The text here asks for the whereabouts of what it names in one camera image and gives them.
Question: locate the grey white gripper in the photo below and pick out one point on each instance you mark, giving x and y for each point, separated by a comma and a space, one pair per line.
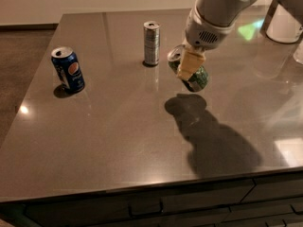
202, 33

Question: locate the green soda can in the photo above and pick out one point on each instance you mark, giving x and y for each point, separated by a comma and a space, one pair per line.
198, 81

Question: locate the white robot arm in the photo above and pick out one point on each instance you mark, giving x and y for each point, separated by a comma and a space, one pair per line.
226, 12

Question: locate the slim silver can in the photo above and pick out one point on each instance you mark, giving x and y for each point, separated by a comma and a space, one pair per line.
151, 42

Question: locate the blue Pepsi can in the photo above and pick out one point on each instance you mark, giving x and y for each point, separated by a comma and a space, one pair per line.
68, 70

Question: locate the white cylindrical container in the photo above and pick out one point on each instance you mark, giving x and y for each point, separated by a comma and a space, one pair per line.
283, 27

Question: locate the dark cabinet drawers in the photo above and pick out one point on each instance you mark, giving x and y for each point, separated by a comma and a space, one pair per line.
263, 201

